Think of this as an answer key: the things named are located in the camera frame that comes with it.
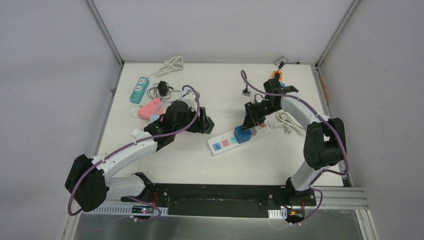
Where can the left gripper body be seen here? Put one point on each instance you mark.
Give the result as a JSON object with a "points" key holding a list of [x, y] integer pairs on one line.
{"points": [[201, 120]]}

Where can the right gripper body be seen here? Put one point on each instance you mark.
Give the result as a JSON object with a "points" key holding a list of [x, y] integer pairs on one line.
{"points": [[260, 111]]}

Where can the blue cube adapter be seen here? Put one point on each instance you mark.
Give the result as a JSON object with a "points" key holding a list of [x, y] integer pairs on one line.
{"points": [[242, 136]]}

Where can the white long power strip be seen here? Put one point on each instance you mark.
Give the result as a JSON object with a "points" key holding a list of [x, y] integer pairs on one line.
{"points": [[231, 140]]}

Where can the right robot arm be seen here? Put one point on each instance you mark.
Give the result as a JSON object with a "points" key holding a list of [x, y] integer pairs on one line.
{"points": [[324, 142]]}

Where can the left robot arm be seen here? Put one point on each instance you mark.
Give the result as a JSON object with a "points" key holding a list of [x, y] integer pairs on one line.
{"points": [[92, 180]]}

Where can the small white plug adapter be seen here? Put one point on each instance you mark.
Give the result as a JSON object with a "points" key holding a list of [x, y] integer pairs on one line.
{"points": [[135, 132]]}

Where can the white cube adapter bear print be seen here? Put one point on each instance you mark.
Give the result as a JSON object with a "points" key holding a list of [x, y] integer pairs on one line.
{"points": [[261, 126]]}

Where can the light blue power strip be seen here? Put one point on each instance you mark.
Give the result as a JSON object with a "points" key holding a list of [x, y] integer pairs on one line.
{"points": [[153, 118]]}

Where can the pink triangular power strip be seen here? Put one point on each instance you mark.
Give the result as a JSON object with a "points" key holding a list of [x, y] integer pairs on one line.
{"points": [[151, 108]]}

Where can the orange power strip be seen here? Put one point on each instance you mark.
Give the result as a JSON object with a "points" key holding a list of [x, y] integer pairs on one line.
{"points": [[278, 75]]}

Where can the teal power strip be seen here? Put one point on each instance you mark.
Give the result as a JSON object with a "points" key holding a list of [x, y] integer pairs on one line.
{"points": [[139, 90]]}

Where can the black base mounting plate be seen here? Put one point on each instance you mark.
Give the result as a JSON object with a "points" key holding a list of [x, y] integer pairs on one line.
{"points": [[217, 200]]}

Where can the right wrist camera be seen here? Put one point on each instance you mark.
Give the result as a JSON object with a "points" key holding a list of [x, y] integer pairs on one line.
{"points": [[246, 92]]}

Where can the black power adapter with cable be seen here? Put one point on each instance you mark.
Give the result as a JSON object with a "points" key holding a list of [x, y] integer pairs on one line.
{"points": [[161, 90]]}

